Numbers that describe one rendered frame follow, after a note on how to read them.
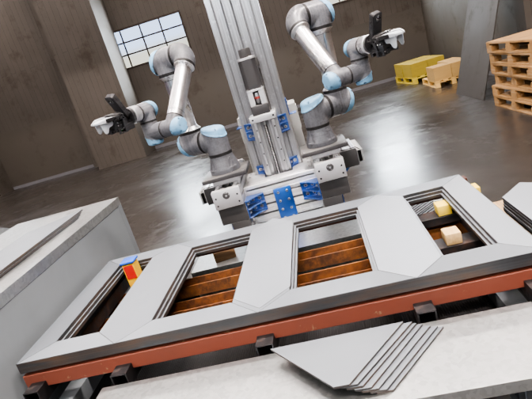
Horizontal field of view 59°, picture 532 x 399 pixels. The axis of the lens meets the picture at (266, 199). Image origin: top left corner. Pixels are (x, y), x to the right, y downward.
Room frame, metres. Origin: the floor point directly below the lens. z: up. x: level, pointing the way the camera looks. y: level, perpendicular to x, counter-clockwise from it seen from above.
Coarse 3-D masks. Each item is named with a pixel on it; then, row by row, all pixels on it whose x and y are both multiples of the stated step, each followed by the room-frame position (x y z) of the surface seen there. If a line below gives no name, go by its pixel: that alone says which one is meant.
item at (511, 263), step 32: (416, 192) 1.75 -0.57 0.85; (448, 192) 1.65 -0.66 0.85; (320, 224) 1.80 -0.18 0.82; (192, 256) 1.85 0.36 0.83; (288, 288) 1.28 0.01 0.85; (384, 288) 1.14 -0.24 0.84; (416, 288) 1.13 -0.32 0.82; (224, 320) 1.22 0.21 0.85; (256, 320) 1.20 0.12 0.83; (96, 352) 1.28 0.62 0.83
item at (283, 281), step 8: (264, 280) 1.38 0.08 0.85; (272, 280) 1.37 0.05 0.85; (280, 280) 1.35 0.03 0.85; (288, 280) 1.33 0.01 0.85; (240, 288) 1.38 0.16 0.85; (248, 288) 1.36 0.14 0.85; (256, 288) 1.35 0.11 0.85; (264, 288) 1.33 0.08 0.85; (272, 288) 1.31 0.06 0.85; (240, 296) 1.33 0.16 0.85
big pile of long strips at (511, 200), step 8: (520, 184) 1.52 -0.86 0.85; (528, 184) 1.50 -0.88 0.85; (512, 192) 1.48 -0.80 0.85; (520, 192) 1.46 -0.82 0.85; (528, 192) 1.44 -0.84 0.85; (504, 200) 1.45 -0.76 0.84; (512, 200) 1.42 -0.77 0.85; (520, 200) 1.40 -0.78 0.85; (528, 200) 1.38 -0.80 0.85; (504, 208) 1.46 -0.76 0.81; (512, 208) 1.39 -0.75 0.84; (520, 208) 1.34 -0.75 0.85; (528, 208) 1.33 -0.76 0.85; (512, 216) 1.40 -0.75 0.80; (520, 216) 1.34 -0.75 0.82; (528, 216) 1.28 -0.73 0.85; (520, 224) 1.36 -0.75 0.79; (528, 224) 1.29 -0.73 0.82
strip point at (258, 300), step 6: (282, 288) 1.30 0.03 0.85; (252, 294) 1.31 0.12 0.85; (258, 294) 1.30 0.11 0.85; (264, 294) 1.29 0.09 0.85; (270, 294) 1.28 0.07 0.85; (276, 294) 1.27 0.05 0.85; (240, 300) 1.30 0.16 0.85; (246, 300) 1.29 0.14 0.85; (252, 300) 1.28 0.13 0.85; (258, 300) 1.27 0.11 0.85; (264, 300) 1.26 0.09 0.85; (270, 300) 1.25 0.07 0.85; (258, 306) 1.23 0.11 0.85
